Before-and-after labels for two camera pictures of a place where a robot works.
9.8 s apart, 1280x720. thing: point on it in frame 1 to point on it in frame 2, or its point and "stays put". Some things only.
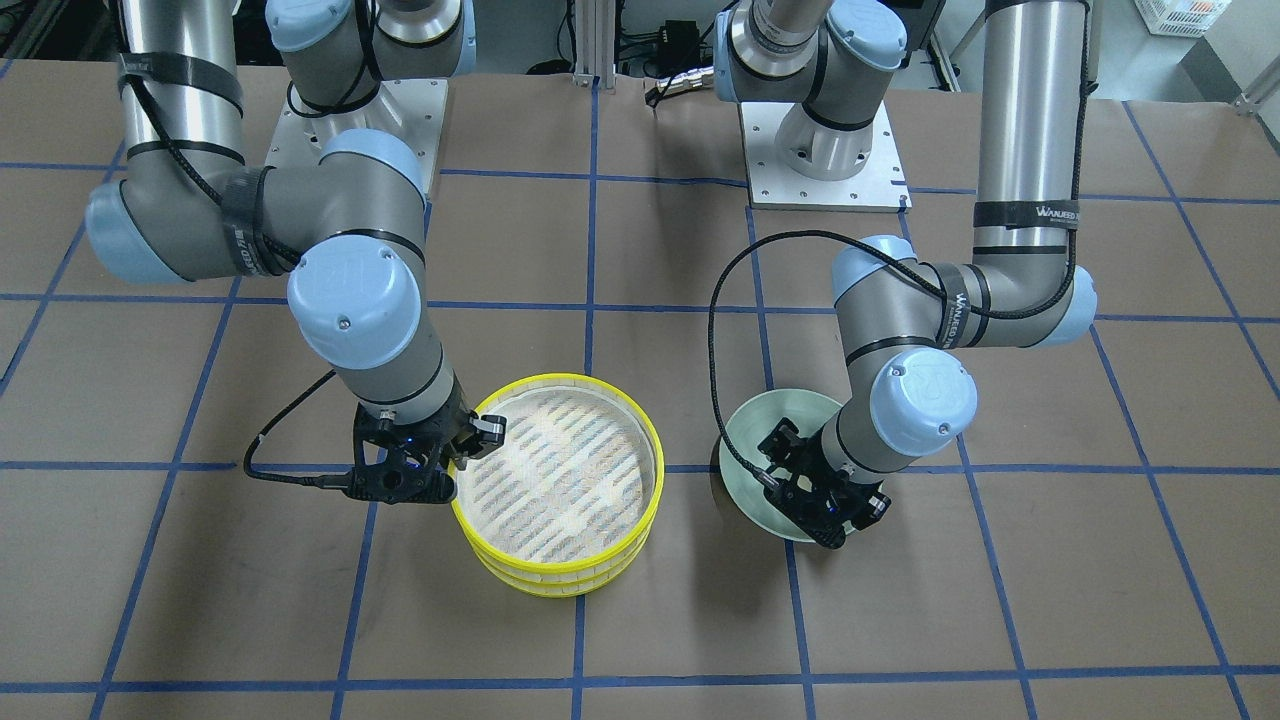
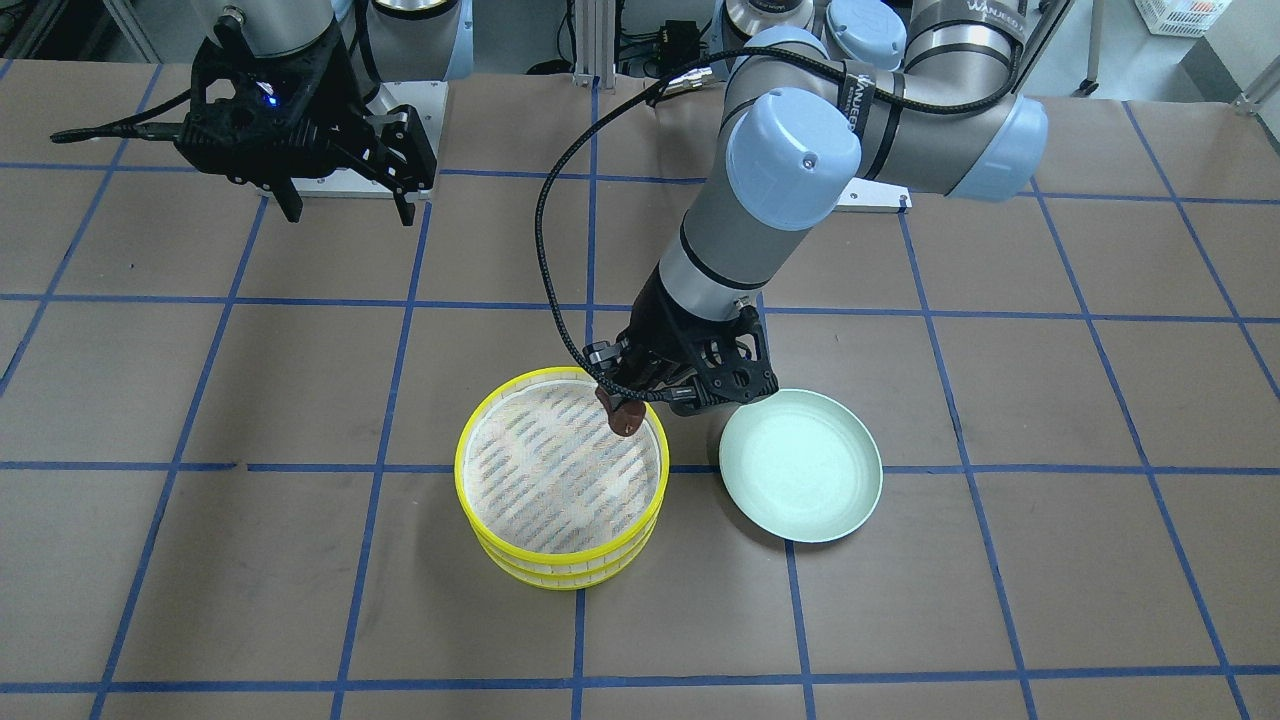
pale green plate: x=747 y=426 stays put
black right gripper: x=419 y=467 to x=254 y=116
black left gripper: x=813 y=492 to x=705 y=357
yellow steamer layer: x=578 y=484 stays put
